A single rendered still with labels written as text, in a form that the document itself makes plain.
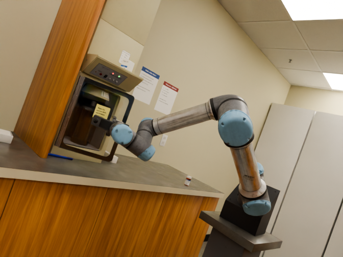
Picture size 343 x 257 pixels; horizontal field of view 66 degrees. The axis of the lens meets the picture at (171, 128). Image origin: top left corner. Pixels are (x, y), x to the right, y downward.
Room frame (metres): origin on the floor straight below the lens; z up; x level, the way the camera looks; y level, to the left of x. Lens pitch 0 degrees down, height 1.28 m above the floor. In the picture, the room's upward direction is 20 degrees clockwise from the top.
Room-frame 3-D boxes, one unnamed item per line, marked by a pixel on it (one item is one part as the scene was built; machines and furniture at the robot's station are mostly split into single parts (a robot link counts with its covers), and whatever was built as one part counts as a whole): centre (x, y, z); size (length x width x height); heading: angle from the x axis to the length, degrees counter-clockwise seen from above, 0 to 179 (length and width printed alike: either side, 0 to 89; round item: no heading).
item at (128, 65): (1.50, 0.36, 1.54); 0.05 x 0.05 x 0.06; 62
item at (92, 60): (1.46, 0.40, 1.46); 0.32 x 0.12 x 0.10; 137
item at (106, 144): (1.43, 0.40, 1.19); 0.30 x 0.01 x 0.40; 110
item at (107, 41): (1.58, 0.53, 1.32); 0.32 x 0.25 x 0.77; 137
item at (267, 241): (1.37, -0.52, 0.92); 0.32 x 0.32 x 0.04; 44
